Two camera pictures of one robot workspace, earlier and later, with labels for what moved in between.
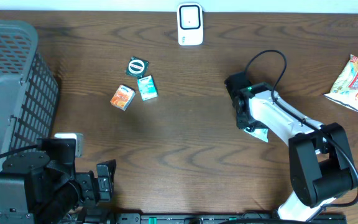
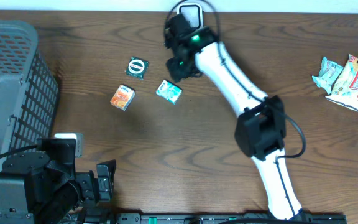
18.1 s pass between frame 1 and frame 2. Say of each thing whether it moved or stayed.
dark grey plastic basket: stayed
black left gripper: stayed
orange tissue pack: stayed
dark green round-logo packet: stayed
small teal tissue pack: moved
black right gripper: moved
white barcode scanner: stayed
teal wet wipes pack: moved
